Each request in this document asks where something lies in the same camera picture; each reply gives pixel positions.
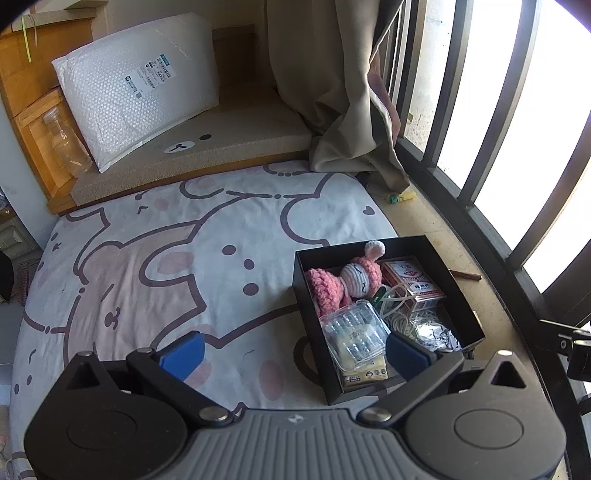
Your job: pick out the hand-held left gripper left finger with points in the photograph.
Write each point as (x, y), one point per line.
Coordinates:
(182, 354)

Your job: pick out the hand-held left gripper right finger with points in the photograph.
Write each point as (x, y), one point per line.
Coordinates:
(407, 356)

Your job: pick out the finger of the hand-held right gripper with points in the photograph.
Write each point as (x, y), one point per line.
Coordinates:
(556, 334)
(581, 362)

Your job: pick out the yellow tissue pack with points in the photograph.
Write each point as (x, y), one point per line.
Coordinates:
(364, 367)

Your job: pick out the clear plastic case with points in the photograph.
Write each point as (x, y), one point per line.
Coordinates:
(355, 327)

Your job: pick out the green clothespin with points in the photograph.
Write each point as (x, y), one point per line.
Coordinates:
(379, 297)

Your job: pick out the red and white carton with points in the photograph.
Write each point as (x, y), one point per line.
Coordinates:
(411, 279)

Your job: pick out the pink crochet doll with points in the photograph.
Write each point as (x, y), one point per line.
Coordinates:
(351, 279)

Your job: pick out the black cardboard box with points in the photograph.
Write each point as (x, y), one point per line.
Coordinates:
(309, 323)

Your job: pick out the brown stick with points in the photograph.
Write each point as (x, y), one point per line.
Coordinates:
(466, 275)

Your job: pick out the bear print bed sheet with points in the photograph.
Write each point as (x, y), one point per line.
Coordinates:
(138, 258)

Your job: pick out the small yellow green clip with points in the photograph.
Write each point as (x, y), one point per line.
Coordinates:
(401, 198)

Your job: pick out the black window bars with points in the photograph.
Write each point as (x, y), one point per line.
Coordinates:
(461, 152)

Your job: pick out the white drawer cabinet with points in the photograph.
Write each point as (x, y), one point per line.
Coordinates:
(14, 235)

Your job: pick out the beige bear face cushion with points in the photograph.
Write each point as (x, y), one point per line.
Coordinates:
(221, 138)

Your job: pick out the clear plastic bottle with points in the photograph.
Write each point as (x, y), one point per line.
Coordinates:
(67, 143)

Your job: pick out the white bubble mailer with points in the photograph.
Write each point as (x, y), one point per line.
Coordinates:
(134, 87)

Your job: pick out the beige curtain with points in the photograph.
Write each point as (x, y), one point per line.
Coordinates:
(332, 83)

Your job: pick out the wooden cabinet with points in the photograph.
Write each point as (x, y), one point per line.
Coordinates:
(27, 92)

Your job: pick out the yellow ribbon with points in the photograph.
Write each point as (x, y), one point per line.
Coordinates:
(27, 37)

